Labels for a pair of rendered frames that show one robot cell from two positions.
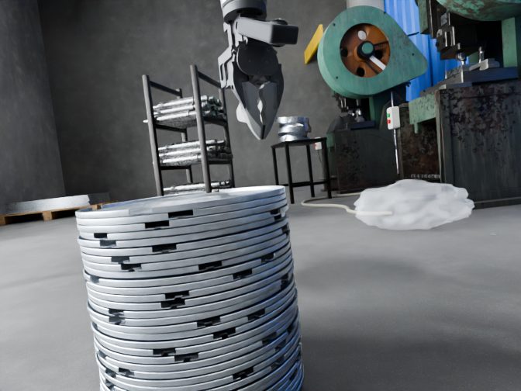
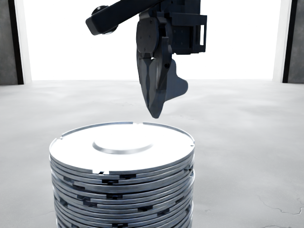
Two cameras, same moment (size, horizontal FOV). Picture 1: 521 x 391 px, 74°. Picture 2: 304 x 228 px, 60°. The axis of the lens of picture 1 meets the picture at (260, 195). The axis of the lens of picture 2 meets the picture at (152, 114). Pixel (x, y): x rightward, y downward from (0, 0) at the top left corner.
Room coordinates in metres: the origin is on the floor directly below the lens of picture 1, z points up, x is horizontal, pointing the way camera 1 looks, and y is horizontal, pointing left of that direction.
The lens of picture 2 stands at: (0.57, -0.41, 0.46)
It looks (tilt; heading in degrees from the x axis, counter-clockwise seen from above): 14 degrees down; 91
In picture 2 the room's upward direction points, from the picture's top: straight up
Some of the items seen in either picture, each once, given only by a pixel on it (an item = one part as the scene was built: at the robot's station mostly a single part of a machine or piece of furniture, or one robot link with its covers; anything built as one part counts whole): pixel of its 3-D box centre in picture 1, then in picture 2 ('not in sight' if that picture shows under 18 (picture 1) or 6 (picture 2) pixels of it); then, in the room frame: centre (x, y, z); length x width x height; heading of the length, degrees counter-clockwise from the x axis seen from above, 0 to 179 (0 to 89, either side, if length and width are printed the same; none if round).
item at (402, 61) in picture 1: (381, 106); not in sight; (3.78, -1.41, 0.87); 1.53 x 0.99 x 1.74; 97
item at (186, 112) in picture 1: (193, 152); not in sight; (2.27, 0.41, 0.47); 0.46 x 0.43 x 0.95; 74
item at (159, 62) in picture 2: (268, 81); (159, 57); (0.58, -0.03, 0.45); 0.05 x 0.02 x 0.09; 116
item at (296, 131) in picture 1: (298, 157); not in sight; (3.24, -0.39, 0.40); 0.45 x 0.40 x 0.79; 16
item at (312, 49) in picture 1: (336, 43); not in sight; (6.28, -1.64, 2.44); 1.25 x 0.92 x 0.27; 4
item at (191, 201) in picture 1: (187, 199); (124, 141); (0.51, 0.11, 0.27); 0.29 x 0.29 x 0.01
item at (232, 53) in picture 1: (246, 49); (168, 14); (0.59, 0.00, 0.51); 0.09 x 0.08 x 0.12; 26
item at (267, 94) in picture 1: (262, 112); (170, 89); (0.59, -0.02, 0.40); 0.06 x 0.03 x 0.09; 26
